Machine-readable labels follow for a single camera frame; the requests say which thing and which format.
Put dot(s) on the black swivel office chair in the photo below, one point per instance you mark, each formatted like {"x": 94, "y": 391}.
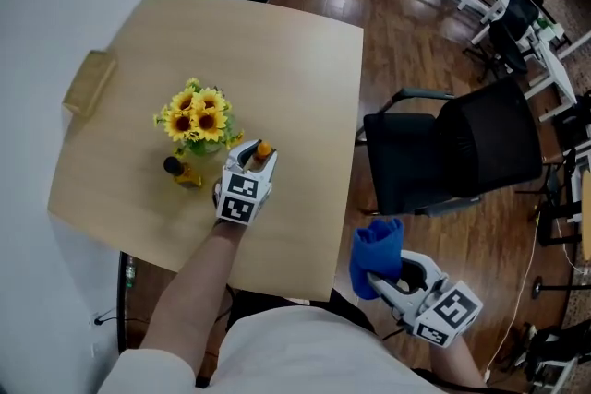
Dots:
{"x": 515, "y": 27}

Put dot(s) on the blue cloth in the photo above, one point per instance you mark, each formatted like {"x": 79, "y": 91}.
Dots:
{"x": 374, "y": 254}

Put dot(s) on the white wall outlet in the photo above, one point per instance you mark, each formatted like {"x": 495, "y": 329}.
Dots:
{"x": 96, "y": 322}

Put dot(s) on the wooden tissue box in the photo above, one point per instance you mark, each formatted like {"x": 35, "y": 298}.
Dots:
{"x": 88, "y": 83}

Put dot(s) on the black mesh armchair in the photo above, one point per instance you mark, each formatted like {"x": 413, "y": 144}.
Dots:
{"x": 485, "y": 143}

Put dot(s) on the sunflower bouquet in vase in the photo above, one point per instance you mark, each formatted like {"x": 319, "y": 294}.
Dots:
{"x": 196, "y": 115}

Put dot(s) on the person's right forearm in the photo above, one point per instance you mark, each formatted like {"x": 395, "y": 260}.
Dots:
{"x": 459, "y": 364}

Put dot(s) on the person's white shirt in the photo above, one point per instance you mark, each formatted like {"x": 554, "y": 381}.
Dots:
{"x": 300, "y": 355}

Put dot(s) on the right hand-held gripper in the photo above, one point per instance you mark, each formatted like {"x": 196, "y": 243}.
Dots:
{"x": 450, "y": 309}

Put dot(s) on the person's left hand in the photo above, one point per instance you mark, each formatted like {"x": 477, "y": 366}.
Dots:
{"x": 217, "y": 193}

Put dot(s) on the black equipment stand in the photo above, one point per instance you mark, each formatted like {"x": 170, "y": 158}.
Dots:
{"x": 561, "y": 198}

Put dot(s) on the bottle with orange cap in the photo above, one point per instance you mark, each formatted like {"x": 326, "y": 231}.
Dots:
{"x": 263, "y": 150}

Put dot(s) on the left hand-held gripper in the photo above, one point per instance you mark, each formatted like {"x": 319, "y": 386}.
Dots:
{"x": 237, "y": 194}

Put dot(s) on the person's left forearm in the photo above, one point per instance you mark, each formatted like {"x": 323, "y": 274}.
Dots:
{"x": 194, "y": 290}

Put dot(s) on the white background desk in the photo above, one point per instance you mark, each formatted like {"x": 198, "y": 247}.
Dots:
{"x": 551, "y": 64}

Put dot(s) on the yellow bottle with black cap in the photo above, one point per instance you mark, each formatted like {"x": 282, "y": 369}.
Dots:
{"x": 184, "y": 176}

